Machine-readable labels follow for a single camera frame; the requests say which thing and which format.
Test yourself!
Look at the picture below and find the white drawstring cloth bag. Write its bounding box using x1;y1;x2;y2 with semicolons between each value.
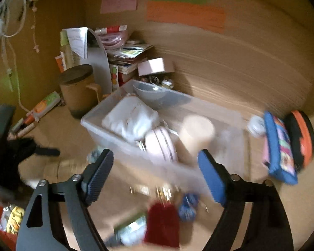
101;94;160;143

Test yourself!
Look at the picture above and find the small blue packet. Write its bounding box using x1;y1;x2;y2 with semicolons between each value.
178;193;199;222

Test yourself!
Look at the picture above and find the dark green glass bottle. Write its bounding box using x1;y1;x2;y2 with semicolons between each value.
114;211;147;246

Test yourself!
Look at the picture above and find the pink round case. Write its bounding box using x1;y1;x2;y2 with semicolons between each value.
144;126;178;165

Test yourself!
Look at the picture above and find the red velvet pouch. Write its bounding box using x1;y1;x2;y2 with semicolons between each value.
143;202;180;248

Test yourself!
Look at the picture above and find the cream cylindrical container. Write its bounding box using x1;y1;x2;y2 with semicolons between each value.
177;114;216;165

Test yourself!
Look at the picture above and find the yellow cartoon bag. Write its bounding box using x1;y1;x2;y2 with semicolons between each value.
5;205;25;235

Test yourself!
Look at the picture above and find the orange green tube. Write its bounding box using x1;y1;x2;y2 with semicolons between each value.
23;91;61;125

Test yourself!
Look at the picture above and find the brown mug with lid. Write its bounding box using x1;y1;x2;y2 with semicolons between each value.
59;64;103;119

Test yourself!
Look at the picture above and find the blue patterned pencil pouch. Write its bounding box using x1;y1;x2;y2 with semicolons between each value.
264;111;298;185

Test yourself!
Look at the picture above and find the black orange round case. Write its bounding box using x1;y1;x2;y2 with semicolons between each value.
284;110;314;173

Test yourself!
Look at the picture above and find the clear plastic storage bin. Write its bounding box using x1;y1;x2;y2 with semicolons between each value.
81;81;245;196

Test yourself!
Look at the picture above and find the stack of books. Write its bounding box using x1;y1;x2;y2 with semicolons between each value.
94;24;155;90

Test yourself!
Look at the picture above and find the white ceramic bowl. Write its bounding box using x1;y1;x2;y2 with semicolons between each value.
133;84;168;108

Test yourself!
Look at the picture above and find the white paper receipt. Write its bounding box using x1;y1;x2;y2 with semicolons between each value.
66;27;88;59

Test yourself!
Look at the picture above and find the small pink white box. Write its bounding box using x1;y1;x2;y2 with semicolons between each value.
138;57;175;77

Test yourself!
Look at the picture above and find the orange sticky note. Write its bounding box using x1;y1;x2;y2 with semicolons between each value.
146;1;226;33

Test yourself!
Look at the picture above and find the white hanging cable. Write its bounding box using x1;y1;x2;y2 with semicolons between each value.
0;0;29;113

